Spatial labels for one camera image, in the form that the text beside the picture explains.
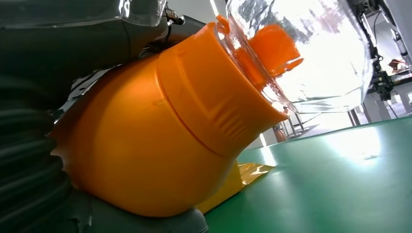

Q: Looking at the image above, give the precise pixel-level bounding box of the green table mat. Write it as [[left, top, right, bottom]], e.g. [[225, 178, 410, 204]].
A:
[[204, 116, 412, 233]]

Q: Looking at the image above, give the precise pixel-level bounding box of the black metal equipment stand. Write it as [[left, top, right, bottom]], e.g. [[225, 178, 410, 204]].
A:
[[348, 0, 397, 102]]

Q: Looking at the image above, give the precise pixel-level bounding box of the yellow taped cardboard box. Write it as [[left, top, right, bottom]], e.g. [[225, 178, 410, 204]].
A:
[[195, 161, 275, 215]]

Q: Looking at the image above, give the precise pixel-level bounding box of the orange plastic bottle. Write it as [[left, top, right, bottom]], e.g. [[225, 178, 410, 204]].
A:
[[48, 0, 376, 219]]

